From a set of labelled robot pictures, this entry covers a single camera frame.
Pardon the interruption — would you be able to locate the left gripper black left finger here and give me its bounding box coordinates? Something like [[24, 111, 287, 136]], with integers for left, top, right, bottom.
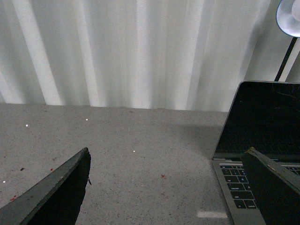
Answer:
[[0, 147, 91, 225]]

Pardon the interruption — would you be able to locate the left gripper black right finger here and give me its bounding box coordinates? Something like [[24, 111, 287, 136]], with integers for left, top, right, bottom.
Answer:
[[241, 147, 300, 225]]

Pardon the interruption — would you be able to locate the silver laptop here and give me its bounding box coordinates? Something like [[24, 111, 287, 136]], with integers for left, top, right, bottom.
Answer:
[[212, 81, 300, 225]]

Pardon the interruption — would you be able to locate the white pleated curtain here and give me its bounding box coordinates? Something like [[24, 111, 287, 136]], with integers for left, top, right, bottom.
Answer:
[[0, 0, 292, 112]]

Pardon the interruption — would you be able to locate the blue desk lamp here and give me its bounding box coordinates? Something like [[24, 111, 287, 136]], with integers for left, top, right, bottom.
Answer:
[[275, 0, 300, 82]]

